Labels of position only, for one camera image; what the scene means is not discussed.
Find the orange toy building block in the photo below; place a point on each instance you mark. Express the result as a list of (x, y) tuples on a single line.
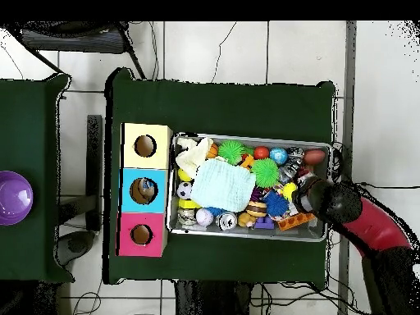
[(295, 220), (247, 161)]

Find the mint green cloth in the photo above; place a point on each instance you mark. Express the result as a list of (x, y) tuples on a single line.
[(223, 185)]

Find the crushed clear plastic bottle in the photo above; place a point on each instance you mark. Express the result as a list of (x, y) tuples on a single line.
[(146, 187)]

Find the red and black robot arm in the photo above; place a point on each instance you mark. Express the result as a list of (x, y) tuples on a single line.
[(344, 203)]

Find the silver mesh bin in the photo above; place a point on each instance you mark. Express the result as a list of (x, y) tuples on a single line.
[(239, 231)]

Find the wooden box with three holes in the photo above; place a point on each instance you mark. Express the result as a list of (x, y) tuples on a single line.
[(160, 151)]

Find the yellow ball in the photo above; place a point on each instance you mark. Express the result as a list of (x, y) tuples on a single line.
[(289, 190)]

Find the green spiky rubber ball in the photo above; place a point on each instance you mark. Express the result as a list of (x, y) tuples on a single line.
[(265, 173), (231, 152)]

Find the blue spiky rubber ball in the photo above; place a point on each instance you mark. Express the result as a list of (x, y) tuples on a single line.
[(275, 203)]

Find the white toy baseball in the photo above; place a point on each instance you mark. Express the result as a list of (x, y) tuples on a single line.
[(204, 216)]

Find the dark green tablecloth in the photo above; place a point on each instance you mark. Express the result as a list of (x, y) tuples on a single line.
[(213, 108), (26, 131)]

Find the cream cloth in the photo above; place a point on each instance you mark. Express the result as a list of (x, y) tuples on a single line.
[(192, 156)]

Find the black and white soccer ball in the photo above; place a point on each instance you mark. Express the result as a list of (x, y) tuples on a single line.
[(183, 190)]

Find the black chair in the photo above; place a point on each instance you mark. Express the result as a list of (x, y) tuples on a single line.
[(72, 41)]

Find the purple bowl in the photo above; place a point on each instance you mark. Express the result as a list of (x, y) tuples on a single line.
[(14, 198)]

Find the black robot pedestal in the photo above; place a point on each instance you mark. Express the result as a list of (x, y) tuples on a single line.
[(210, 302)]

